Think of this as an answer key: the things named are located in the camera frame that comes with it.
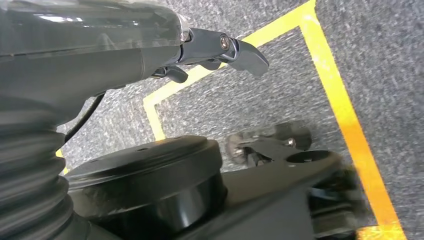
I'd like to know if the black round robot joint housing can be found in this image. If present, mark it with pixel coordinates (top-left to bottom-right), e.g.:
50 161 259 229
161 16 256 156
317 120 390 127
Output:
65 135 229 240

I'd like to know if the black robot leg linkage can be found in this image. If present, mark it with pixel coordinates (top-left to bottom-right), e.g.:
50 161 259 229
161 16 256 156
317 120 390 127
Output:
178 120 369 240

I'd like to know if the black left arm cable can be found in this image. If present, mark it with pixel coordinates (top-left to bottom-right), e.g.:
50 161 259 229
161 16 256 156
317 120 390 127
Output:
64 92 106 143

